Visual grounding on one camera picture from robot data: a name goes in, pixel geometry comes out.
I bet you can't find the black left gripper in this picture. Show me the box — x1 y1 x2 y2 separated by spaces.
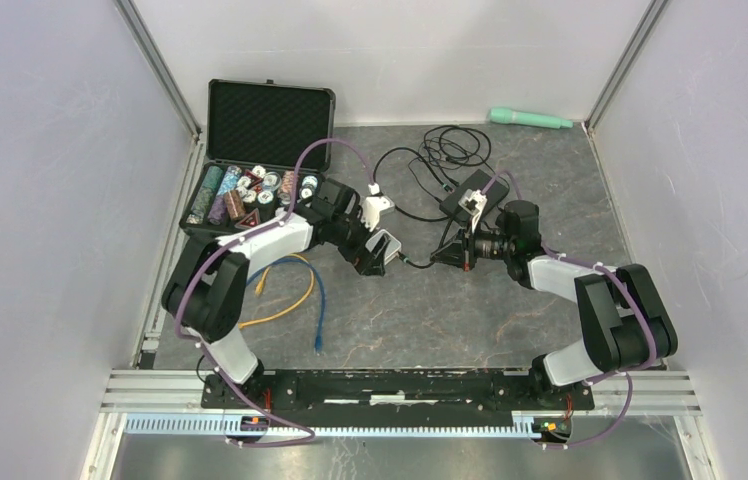
330 206 391 278

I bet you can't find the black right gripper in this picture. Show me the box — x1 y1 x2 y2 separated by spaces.
430 215 514 272

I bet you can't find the black cable with green plug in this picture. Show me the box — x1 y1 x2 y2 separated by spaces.
400 165 465 271

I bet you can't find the blue ethernet cable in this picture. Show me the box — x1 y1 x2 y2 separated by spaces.
244 256 328 354

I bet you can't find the white network switch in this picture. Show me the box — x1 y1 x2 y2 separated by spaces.
364 229 402 265

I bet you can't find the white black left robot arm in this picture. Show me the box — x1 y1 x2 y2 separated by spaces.
161 180 398 408

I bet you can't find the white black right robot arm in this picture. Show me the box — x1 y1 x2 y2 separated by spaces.
431 200 679 408

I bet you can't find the black router box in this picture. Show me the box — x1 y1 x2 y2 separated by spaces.
439 170 509 226

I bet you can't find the mint green flashlight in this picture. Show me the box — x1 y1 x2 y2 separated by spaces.
488 107 574 129

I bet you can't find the black poker chip case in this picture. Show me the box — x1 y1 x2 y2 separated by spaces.
179 79 336 236

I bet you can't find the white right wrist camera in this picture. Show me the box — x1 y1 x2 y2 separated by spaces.
458 189 487 234

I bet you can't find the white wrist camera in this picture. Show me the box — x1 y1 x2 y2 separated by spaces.
458 189 487 234
360 183 395 231

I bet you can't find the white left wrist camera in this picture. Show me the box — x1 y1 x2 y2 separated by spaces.
360 183 395 231

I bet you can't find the black power cable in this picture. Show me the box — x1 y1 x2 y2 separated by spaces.
373 125 495 223

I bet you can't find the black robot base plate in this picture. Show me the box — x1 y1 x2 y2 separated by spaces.
200 368 595 429

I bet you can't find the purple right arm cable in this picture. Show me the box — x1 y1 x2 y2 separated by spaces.
479 168 663 450

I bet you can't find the aluminium frame rail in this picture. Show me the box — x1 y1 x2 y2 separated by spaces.
98 368 703 417

